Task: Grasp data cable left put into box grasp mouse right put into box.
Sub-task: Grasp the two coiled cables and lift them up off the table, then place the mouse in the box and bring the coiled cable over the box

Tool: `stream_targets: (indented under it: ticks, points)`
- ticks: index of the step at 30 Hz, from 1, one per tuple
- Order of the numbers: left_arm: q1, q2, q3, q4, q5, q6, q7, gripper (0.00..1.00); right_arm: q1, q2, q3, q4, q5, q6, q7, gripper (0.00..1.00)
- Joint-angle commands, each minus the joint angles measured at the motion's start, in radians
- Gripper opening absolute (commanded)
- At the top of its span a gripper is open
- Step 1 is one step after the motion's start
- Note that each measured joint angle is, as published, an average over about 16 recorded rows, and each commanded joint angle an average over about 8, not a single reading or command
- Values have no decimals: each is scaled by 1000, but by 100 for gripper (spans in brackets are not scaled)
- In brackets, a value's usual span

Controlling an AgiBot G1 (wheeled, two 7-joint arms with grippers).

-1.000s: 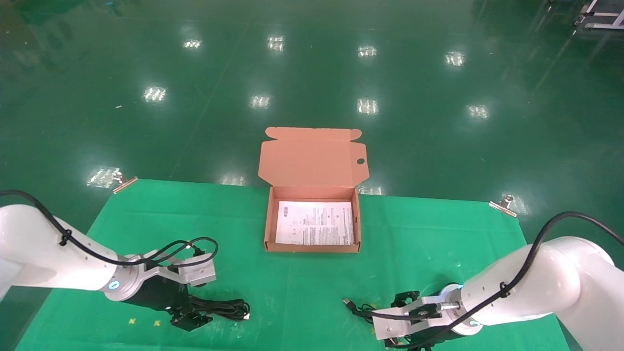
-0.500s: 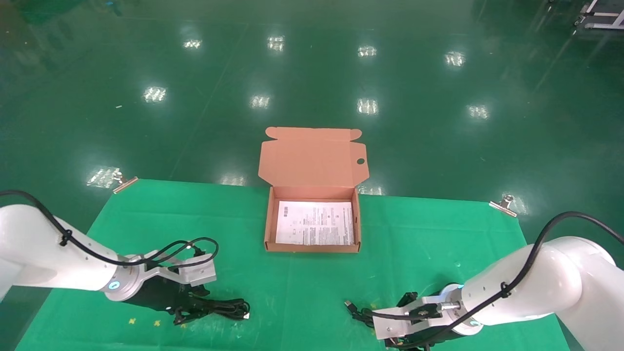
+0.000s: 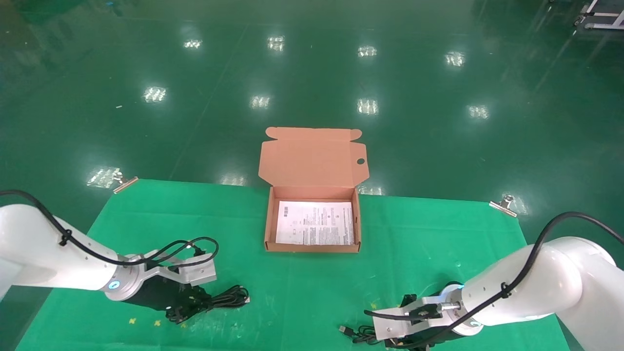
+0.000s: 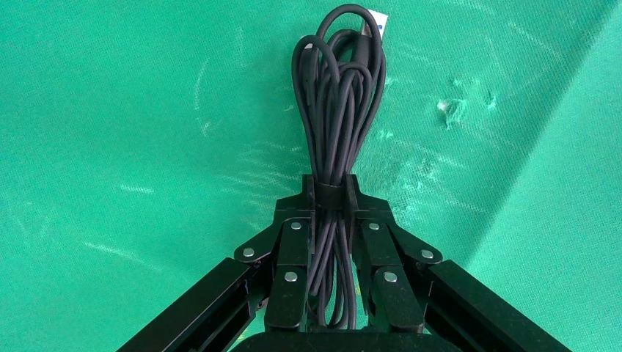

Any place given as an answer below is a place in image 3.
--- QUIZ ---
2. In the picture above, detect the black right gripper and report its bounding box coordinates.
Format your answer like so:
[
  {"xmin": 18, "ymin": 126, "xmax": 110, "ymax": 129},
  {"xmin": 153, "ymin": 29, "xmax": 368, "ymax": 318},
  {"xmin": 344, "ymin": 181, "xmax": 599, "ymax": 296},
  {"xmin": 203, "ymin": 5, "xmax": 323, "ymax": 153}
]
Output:
[{"xmin": 384, "ymin": 293, "xmax": 477, "ymax": 351}]

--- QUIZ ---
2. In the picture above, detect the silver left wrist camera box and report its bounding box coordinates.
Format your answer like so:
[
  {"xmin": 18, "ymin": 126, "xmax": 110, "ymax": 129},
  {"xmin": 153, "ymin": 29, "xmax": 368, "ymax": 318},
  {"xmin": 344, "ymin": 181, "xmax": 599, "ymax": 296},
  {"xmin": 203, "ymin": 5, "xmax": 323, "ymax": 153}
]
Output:
[{"xmin": 144, "ymin": 250, "xmax": 218, "ymax": 288}]

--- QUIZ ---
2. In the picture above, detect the black USB cable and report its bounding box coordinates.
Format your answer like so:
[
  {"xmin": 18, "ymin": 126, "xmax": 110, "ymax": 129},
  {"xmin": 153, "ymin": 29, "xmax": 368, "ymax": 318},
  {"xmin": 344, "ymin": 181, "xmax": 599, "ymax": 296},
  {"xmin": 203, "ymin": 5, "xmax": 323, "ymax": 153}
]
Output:
[{"xmin": 339, "ymin": 325, "xmax": 387, "ymax": 345}]

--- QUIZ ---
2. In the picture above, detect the white metal cart frame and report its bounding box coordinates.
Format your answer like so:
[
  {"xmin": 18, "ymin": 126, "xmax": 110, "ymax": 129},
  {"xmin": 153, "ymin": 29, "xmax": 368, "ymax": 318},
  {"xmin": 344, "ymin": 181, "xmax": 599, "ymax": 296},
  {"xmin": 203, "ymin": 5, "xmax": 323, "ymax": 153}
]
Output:
[{"xmin": 574, "ymin": 0, "xmax": 624, "ymax": 31}]

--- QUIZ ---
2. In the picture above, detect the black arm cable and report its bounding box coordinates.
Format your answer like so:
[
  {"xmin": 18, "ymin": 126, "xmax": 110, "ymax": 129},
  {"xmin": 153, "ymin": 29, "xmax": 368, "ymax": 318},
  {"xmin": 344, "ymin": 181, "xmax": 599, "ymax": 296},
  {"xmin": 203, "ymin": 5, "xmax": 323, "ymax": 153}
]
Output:
[
  {"xmin": 0, "ymin": 189, "xmax": 220, "ymax": 269},
  {"xmin": 363, "ymin": 211, "xmax": 624, "ymax": 351}
]

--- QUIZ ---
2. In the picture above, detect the metal binder clip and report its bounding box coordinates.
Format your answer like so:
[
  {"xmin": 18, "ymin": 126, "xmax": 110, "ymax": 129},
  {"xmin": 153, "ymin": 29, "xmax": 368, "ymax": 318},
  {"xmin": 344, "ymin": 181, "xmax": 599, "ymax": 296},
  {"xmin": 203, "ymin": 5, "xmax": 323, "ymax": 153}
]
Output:
[
  {"xmin": 488, "ymin": 194, "xmax": 518, "ymax": 218},
  {"xmin": 113, "ymin": 170, "xmax": 139, "ymax": 195}
]

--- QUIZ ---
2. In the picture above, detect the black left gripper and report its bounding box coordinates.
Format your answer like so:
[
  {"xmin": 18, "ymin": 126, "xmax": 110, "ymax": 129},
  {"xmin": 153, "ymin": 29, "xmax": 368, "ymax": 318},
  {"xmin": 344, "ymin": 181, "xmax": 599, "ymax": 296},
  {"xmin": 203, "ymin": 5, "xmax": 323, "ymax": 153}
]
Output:
[{"xmin": 123, "ymin": 276, "xmax": 214, "ymax": 325}]

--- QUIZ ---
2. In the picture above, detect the black data cable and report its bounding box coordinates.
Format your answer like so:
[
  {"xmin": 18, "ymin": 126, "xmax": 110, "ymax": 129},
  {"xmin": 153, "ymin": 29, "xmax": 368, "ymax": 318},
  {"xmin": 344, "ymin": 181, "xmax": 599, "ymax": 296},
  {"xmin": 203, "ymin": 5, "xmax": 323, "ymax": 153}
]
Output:
[{"xmin": 166, "ymin": 285, "xmax": 251, "ymax": 325}]

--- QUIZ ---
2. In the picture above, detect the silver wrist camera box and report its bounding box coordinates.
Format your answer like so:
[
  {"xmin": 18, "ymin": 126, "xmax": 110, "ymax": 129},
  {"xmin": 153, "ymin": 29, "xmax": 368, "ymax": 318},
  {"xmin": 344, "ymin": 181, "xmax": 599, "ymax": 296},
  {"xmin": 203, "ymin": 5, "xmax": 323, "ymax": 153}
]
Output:
[
  {"xmin": 372, "ymin": 294, "xmax": 462, "ymax": 342},
  {"xmin": 144, "ymin": 250, "xmax": 218, "ymax": 288}
]

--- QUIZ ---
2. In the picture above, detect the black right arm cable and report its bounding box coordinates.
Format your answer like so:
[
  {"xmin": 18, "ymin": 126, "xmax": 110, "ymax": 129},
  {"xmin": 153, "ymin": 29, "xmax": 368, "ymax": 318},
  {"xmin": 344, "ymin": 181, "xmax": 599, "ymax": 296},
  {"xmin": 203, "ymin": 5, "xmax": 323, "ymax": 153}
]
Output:
[{"xmin": 363, "ymin": 211, "xmax": 624, "ymax": 351}]

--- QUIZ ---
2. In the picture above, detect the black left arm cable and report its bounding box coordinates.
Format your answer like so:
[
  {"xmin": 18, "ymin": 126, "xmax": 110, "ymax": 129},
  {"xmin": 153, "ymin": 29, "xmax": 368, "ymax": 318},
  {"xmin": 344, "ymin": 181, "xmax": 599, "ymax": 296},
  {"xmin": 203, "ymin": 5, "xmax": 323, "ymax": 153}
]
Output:
[{"xmin": 0, "ymin": 189, "xmax": 220, "ymax": 269}]

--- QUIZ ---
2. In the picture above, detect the green table mat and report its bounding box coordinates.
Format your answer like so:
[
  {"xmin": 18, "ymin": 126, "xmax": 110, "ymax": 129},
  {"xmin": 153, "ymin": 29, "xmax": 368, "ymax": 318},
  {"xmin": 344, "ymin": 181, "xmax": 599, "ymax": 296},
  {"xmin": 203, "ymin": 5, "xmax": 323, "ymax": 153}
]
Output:
[{"xmin": 15, "ymin": 179, "xmax": 571, "ymax": 351}]

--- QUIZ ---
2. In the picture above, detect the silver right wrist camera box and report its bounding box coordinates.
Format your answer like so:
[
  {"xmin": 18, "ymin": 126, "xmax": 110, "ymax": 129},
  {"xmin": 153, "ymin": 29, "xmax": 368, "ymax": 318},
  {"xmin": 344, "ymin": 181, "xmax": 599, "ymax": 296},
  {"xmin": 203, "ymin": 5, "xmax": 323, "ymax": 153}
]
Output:
[{"xmin": 372, "ymin": 294, "xmax": 462, "ymax": 342}]

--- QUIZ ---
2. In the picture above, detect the open orange cardboard box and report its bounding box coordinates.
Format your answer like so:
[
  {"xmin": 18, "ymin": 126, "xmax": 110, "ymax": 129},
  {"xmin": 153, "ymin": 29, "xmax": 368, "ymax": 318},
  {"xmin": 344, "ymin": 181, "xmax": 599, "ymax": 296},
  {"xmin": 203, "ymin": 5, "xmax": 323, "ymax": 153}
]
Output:
[{"xmin": 258, "ymin": 127, "xmax": 369, "ymax": 254}]

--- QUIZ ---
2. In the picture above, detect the white printed instruction sheet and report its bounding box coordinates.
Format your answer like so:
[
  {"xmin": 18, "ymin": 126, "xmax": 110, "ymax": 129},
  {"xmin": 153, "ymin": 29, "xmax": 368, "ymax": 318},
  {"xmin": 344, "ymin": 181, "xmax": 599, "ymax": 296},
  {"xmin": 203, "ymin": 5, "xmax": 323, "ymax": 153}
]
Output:
[{"xmin": 275, "ymin": 200, "xmax": 355, "ymax": 246}]

